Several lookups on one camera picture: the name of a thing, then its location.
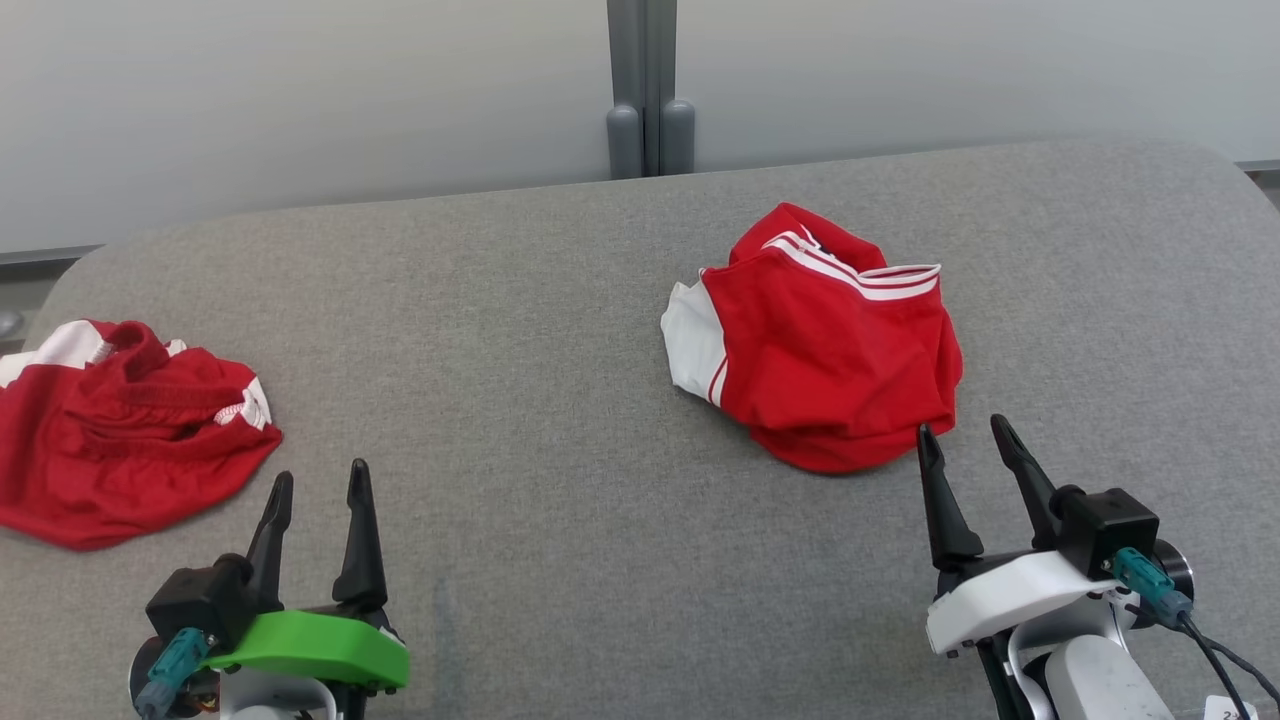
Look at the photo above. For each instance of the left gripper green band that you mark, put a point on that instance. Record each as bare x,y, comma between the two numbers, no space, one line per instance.
320,645

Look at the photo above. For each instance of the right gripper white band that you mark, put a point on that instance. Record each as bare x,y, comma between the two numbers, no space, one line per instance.
1010,595

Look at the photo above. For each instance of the red jersey with white sleeves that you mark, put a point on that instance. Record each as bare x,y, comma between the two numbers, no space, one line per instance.
830,360

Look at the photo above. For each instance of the red shorts with white trim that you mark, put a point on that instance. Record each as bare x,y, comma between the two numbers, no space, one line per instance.
110,450

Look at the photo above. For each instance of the black round right gripper motor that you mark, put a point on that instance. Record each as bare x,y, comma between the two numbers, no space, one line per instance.
1175,570

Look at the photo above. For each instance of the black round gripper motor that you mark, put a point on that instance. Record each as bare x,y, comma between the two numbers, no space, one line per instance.
145,665
1175,570

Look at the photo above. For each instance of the black round left gripper motor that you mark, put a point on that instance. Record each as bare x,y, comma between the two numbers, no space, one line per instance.
145,665

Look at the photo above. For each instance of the grey rounded floor object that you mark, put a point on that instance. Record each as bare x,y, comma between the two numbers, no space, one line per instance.
10,324

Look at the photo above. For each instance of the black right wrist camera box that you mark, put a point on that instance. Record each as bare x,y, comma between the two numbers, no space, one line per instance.
1105,525

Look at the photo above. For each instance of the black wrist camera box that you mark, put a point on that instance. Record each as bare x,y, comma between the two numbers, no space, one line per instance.
1105,525
195,600

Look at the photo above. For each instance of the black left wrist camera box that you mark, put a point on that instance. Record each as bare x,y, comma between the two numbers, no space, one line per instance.
195,600

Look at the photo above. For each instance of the teal right camera connector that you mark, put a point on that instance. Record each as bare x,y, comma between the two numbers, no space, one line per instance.
1150,585

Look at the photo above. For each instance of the teal camera connector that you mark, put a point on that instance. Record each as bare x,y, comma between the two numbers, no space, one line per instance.
172,668
1150,585

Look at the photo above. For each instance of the teal left camera connector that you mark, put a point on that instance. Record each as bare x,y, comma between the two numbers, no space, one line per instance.
172,668

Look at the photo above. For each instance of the grey wall baseboard strip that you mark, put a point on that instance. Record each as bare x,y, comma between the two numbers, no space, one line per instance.
50,255
1260,166

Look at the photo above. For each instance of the grey rounded post foot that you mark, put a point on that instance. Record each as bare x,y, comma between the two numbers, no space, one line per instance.
623,145
678,140

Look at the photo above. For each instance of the grey partition post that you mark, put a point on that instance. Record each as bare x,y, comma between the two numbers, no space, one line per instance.
642,60

